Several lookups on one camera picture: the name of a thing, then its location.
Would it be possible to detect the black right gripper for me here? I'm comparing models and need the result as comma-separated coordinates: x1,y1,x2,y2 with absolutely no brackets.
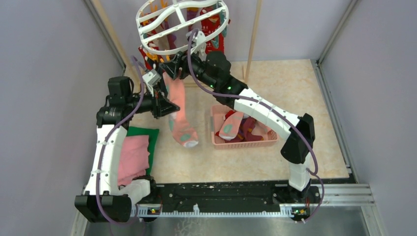
159,45,218,90

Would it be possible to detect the pink cloth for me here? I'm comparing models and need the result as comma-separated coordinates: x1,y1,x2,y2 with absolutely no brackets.
118,135,150,186

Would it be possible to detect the pink plastic basket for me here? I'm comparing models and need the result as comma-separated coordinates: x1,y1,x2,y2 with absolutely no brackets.
210,105,280,149

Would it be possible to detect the white plastic clip hanger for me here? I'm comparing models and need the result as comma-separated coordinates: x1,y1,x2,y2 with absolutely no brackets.
136,0,230,56

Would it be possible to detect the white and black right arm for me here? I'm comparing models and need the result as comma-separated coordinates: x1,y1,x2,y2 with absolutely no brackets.
160,51,317,203

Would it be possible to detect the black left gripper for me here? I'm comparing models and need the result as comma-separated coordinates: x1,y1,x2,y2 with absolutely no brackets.
126,84,179,119

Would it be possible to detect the purple striped sock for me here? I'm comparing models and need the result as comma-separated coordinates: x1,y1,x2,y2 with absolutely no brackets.
236,117,264,142

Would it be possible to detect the wooden drying rack frame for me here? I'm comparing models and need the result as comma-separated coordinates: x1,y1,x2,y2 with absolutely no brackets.
89,0,264,89

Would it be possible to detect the maroon purple long sock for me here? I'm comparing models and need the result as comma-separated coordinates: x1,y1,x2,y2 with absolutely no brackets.
186,7,200,31

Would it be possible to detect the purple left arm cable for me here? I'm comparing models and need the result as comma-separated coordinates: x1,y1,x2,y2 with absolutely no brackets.
94,56,146,236

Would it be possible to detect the red patterned sock pair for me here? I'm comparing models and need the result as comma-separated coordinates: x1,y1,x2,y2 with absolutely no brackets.
200,8,231,55

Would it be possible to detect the red santa sock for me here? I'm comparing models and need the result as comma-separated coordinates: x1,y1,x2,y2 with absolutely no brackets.
215,110,235,137
138,18,163,70

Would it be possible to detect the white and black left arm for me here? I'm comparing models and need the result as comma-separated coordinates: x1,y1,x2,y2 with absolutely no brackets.
74,75,179,224

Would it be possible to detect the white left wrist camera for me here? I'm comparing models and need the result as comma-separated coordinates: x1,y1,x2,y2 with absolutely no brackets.
142,69,161,97

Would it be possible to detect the red santa sock rear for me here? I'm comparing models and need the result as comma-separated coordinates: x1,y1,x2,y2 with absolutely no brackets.
138,18,163,70

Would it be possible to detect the red santa sock front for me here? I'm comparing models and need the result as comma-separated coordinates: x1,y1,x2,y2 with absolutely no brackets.
215,110,235,137

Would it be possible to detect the green cloth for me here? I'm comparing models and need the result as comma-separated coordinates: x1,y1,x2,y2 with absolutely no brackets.
127,126,159,175

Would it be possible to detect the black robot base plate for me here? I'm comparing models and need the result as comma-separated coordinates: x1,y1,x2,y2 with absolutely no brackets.
139,180,321,204

